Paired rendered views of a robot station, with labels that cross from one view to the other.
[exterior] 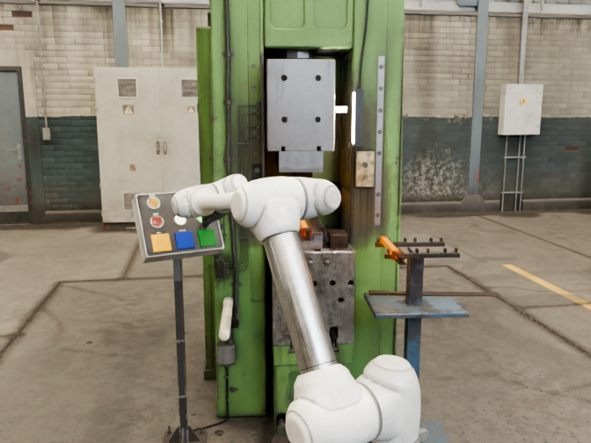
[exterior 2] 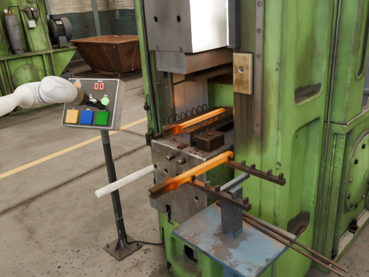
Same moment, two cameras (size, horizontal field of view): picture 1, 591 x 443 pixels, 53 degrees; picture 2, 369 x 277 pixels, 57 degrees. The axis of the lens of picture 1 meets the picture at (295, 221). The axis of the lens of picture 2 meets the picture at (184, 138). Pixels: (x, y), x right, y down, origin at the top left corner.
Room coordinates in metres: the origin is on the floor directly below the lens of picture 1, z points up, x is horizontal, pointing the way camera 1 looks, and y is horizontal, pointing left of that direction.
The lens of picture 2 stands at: (1.67, -1.28, 1.57)
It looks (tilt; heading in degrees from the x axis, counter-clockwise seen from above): 22 degrees down; 51
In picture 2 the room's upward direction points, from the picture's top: 4 degrees counter-clockwise
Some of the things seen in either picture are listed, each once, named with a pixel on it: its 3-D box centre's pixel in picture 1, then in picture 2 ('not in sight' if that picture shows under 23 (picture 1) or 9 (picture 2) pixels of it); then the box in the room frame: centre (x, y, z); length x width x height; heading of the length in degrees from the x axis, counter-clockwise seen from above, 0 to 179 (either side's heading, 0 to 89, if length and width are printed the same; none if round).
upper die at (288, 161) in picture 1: (297, 158); (200, 55); (2.86, -0.01, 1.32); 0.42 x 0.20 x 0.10; 4
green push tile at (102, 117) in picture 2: (207, 237); (102, 118); (2.46, 0.38, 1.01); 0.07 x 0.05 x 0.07; 119
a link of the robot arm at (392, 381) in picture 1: (388, 396); not in sight; (1.50, -0.26, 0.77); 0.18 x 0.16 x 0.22; 123
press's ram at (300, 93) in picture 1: (306, 105); (205, 1); (2.86, -0.05, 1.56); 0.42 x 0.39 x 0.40; 4
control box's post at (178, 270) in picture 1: (180, 335); (112, 179); (2.53, 0.52, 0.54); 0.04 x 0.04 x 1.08; 4
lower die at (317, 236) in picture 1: (297, 230); (203, 122); (2.86, -0.01, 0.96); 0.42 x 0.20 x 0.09; 4
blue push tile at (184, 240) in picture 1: (184, 240); (87, 117); (2.42, 0.47, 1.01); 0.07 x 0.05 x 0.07; 119
